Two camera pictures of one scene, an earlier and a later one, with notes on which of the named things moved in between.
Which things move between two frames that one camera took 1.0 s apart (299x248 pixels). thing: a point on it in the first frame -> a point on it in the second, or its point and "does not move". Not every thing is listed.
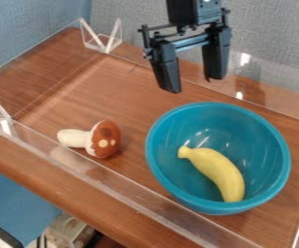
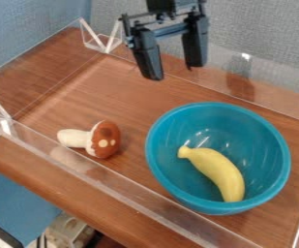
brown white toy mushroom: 102,139 does not move
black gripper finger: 166,65 -> 149,52
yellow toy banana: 219,169 does not move
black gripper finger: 217,53 -> 194,36
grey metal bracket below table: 67,232 does not move
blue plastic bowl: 234,130 does not move
